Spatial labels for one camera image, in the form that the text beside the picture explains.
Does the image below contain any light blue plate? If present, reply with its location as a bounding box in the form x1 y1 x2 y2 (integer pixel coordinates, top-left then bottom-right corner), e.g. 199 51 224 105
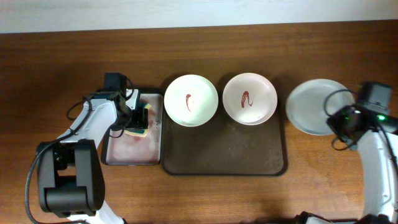
285 79 354 136

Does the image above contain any large brown serving tray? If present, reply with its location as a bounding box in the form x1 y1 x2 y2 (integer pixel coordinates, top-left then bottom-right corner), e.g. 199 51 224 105
160 88 289 177

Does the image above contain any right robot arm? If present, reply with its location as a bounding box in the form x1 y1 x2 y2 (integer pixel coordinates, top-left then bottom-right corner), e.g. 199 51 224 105
285 79 397 223

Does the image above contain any green yellow sponge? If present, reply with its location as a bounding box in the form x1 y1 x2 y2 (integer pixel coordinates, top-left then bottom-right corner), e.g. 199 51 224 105
124 102 151 137

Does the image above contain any small wet sponge tray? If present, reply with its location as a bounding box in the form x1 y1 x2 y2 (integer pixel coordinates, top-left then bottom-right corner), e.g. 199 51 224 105
101 89 164 166

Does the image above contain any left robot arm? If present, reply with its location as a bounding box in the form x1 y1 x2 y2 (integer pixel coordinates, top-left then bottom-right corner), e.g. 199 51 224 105
28 73 149 223

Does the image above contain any pink plate with red stain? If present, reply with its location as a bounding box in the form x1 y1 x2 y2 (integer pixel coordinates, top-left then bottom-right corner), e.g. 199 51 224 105
222 73 278 126

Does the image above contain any cream plate with red stain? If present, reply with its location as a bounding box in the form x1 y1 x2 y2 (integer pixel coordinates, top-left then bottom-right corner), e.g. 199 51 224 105
164 75 218 127

